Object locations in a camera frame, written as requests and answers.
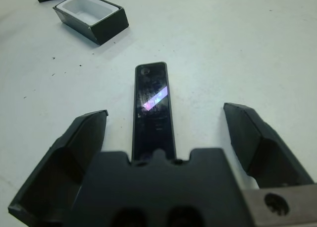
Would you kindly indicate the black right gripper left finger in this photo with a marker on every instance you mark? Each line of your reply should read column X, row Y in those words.
column 57, row 167

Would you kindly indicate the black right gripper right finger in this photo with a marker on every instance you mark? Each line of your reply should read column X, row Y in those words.
column 262, row 152

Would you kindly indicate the slim black camera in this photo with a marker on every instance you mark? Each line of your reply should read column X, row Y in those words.
column 153, row 118

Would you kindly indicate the black box base white insert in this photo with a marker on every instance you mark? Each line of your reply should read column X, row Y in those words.
column 99, row 21

